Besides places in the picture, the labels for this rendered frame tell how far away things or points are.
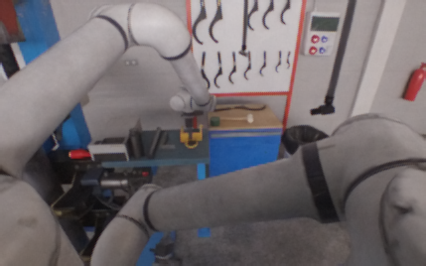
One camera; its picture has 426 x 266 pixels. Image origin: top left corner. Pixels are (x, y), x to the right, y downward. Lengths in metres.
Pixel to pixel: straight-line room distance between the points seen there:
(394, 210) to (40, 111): 0.51
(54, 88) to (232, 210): 0.42
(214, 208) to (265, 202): 0.11
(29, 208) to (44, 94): 0.26
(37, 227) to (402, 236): 0.32
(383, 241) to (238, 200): 0.26
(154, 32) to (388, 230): 0.61
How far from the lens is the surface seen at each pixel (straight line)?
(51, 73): 0.50
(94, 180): 1.48
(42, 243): 0.26
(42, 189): 1.53
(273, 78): 3.19
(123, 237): 0.62
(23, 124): 0.45
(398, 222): 0.25
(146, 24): 0.64
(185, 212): 0.52
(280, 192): 0.41
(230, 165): 2.26
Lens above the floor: 1.89
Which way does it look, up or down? 30 degrees down
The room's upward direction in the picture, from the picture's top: 1 degrees counter-clockwise
